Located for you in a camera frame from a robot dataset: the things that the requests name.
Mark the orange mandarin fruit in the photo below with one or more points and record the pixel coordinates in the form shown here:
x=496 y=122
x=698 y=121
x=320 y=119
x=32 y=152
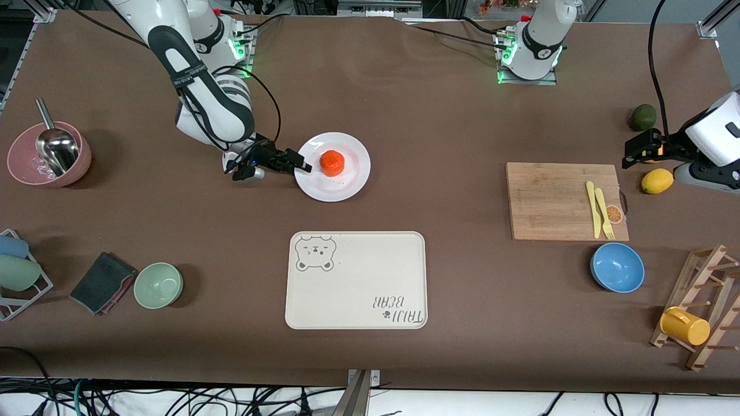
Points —
x=332 y=163

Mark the pale green cup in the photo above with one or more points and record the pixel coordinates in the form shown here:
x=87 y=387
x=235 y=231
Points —
x=17 y=272

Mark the metal ladle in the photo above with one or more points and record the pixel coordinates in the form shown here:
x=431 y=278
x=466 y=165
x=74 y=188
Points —
x=58 y=150

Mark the light blue cup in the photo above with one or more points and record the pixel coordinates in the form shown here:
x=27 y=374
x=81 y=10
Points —
x=13 y=246

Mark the folded dark grey cloth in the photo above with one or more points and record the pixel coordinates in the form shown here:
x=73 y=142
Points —
x=99 y=283

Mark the yellow plastic knife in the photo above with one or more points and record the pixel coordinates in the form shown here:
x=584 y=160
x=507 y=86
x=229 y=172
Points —
x=594 y=211

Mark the aluminium frame beam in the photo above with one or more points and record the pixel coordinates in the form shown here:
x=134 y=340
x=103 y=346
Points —
x=378 y=7

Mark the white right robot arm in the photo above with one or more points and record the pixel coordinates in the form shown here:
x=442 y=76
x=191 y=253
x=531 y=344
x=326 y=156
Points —
x=214 y=110

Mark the metal table edge bracket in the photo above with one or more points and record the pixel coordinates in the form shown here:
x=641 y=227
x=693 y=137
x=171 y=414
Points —
x=361 y=381

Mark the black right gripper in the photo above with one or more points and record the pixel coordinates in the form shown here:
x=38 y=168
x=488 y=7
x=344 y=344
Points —
x=263 y=154

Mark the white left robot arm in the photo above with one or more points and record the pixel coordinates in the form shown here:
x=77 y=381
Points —
x=540 y=40

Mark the brown table cover sheet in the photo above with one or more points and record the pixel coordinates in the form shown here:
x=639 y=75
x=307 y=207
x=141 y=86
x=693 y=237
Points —
x=404 y=104

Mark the orange slice sticker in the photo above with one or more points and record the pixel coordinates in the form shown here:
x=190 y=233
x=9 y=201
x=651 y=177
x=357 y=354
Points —
x=614 y=214

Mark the white round plate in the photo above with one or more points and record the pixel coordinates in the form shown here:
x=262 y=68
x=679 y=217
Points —
x=352 y=185

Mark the dark green avocado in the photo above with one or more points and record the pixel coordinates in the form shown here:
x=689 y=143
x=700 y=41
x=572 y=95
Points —
x=643 y=118

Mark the yellow mug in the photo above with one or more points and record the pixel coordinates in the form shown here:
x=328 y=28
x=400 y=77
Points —
x=685 y=326

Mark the blue bowl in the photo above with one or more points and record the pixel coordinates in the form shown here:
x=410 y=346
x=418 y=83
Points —
x=617 y=267

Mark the aluminium corner profile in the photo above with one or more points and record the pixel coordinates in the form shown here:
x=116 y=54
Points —
x=43 y=11
x=710 y=26

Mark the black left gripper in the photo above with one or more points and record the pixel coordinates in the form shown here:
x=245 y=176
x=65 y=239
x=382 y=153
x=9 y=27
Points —
x=669 y=148

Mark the pink bowl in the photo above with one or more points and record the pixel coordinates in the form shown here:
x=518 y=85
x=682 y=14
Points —
x=23 y=156

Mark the yellow lemon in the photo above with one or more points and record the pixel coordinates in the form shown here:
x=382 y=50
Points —
x=654 y=160
x=657 y=181

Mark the bamboo cutting board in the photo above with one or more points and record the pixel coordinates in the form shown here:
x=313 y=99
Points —
x=555 y=202

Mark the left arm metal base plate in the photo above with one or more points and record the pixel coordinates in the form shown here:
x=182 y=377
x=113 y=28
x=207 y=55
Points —
x=549 y=81

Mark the wooden cup drying rack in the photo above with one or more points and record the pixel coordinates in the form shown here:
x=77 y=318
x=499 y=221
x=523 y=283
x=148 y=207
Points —
x=714 y=271

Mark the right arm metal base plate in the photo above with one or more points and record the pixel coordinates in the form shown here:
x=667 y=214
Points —
x=247 y=68

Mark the yellow plastic fork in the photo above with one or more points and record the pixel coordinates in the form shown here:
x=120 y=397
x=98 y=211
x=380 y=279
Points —
x=604 y=211

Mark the cream bear print tray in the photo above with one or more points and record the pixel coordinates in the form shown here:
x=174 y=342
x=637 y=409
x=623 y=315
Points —
x=355 y=289

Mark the pale green bowl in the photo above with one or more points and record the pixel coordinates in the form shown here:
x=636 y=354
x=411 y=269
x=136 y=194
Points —
x=158 y=285

